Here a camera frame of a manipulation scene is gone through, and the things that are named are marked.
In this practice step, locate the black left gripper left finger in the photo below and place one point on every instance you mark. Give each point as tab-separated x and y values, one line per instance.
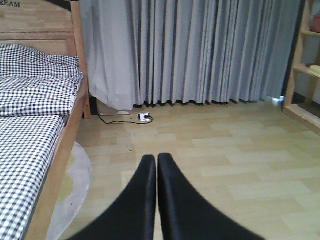
132	215

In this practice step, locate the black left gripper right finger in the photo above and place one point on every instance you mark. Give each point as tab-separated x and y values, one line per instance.
186	215

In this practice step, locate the grey round rug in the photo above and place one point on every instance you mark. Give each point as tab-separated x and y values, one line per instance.
74	190

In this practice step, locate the white floor socket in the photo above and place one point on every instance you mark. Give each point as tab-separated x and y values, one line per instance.
145	117

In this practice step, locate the checkered bed sheet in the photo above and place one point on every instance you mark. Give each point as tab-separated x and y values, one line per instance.
39	119

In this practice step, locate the wooden shelf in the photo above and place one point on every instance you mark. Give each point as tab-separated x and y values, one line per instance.
304	112

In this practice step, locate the grey curtain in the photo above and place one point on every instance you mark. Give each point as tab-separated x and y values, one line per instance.
158	51

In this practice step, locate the checkered pillow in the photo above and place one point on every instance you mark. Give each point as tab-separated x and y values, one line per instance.
22	61

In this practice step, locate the wooden bed frame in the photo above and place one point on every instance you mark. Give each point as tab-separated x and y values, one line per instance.
50	26

